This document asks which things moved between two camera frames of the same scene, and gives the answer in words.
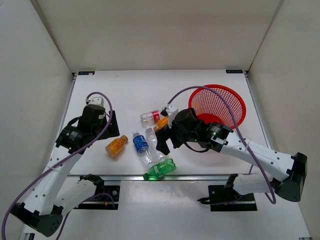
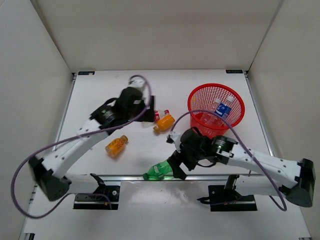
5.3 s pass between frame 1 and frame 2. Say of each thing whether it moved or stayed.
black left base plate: stayed
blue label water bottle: moved
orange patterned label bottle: stayed
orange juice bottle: stayed
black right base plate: stayed
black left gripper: moved
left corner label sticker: stayed
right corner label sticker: stayed
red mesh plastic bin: stayed
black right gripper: moved
